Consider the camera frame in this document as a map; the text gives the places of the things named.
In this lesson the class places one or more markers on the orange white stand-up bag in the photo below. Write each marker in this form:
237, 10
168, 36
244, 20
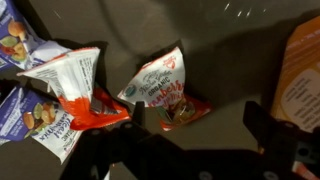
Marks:
300, 80

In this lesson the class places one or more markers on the purple nut mix snack pack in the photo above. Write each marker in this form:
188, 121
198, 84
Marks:
30, 116

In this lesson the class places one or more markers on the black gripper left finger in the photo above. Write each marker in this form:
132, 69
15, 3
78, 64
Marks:
110, 150

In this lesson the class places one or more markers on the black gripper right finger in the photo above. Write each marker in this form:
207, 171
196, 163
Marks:
286, 150

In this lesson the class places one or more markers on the red white cranberry snack pack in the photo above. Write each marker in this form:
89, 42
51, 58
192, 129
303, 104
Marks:
160, 83

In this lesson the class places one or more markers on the purple white snack pack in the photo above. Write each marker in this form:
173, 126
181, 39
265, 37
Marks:
16, 36

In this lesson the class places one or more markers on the white orange snack pack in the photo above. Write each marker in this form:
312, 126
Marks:
73, 76

